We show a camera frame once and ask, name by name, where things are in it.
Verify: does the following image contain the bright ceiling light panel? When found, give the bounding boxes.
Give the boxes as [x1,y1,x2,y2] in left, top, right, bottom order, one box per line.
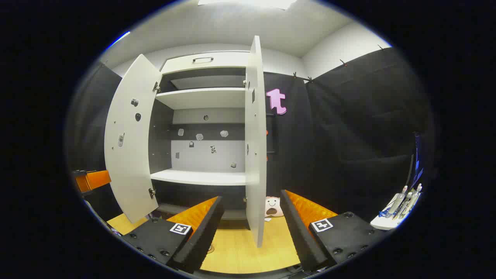
[198,0,297,10]

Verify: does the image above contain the white cabinet with dark interior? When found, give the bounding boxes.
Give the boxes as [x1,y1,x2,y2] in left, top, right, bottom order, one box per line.
[149,50,268,233]

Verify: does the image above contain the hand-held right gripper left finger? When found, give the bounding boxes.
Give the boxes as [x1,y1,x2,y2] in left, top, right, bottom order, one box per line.
[122,196,225,274]

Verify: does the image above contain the white cabinet shelf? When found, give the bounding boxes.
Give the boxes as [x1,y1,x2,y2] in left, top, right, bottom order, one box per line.
[150,169,247,186]
[155,88,246,110]

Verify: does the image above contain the white cabinet door with handle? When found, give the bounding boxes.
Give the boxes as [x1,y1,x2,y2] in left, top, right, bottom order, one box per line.
[245,36,268,248]

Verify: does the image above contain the white cabinet door with stickers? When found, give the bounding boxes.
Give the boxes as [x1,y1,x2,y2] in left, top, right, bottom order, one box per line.
[104,53,162,224]

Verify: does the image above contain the white cabinet drawer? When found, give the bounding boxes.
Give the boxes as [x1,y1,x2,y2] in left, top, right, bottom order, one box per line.
[161,51,250,74]

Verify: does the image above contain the white marker pen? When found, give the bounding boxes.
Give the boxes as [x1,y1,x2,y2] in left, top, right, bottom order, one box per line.
[391,185,408,217]
[399,192,413,219]
[405,184,423,217]

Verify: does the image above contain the pink plush face toy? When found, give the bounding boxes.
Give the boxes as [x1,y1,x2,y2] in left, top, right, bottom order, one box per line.
[265,196,285,221]

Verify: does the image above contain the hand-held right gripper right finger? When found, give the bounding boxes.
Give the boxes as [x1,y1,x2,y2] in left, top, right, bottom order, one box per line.
[280,189,388,272]

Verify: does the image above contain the white tray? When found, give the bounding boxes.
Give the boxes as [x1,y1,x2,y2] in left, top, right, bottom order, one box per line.
[370,192,417,231]

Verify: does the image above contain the black backdrop cloth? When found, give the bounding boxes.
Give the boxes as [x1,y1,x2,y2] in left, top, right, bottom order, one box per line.
[66,46,434,229]

